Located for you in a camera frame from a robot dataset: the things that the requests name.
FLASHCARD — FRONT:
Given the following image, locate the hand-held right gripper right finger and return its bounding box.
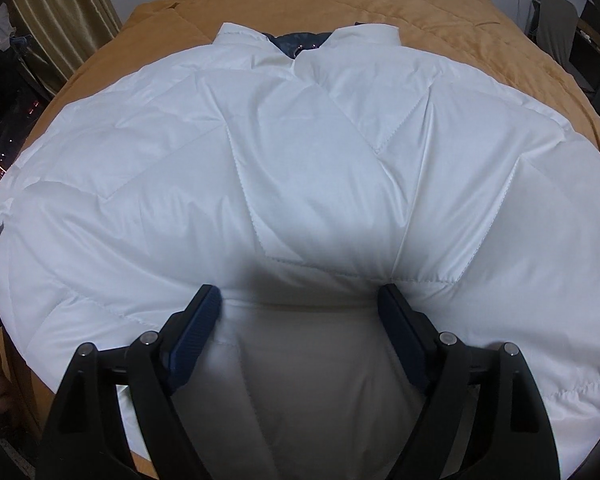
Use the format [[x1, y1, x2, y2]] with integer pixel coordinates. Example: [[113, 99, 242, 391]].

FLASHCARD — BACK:
[[377, 283, 553, 480]]

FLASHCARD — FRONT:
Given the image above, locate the grey chair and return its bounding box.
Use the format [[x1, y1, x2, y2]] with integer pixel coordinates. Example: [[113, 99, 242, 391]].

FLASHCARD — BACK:
[[532, 0, 581, 56]]

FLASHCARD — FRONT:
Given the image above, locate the beige striped curtain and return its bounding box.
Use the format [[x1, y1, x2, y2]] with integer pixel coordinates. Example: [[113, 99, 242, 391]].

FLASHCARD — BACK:
[[7, 0, 123, 96]]

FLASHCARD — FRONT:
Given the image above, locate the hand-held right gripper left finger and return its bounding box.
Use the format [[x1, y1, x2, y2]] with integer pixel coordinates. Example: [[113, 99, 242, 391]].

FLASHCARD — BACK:
[[42, 284, 224, 480]]

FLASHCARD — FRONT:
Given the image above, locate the white puffer jacket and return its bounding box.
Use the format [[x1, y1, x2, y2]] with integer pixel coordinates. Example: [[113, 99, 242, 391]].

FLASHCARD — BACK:
[[0, 21, 600, 480]]

